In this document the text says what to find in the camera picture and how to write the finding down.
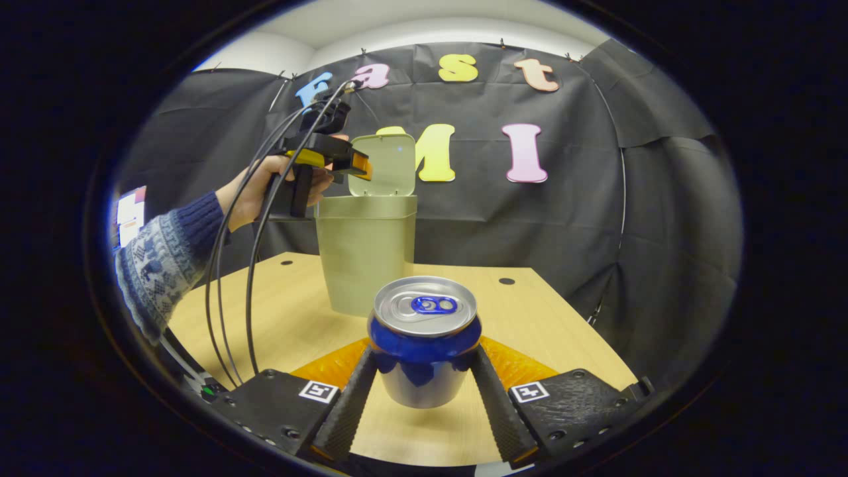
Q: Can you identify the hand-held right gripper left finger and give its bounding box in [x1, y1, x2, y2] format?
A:
[219, 338, 378, 462]

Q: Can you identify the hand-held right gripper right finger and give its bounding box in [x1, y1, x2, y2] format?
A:
[470, 336, 653, 468]

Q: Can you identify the blue pop can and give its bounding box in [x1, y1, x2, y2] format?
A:
[368, 276, 483, 409]

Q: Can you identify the green desktop garbage bin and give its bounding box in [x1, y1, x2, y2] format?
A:
[315, 132, 418, 317]

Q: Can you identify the wooden desktop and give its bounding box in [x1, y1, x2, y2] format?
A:
[169, 252, 638, 468]

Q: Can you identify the black backdrop cloth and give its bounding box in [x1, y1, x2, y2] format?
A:
[113, 38, 743, 392]

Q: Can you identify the computer monitor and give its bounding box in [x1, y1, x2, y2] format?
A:
[114, 185, 148, 247]

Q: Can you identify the black cable bundle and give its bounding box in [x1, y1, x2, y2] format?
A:
[204, 79, 358, 392]

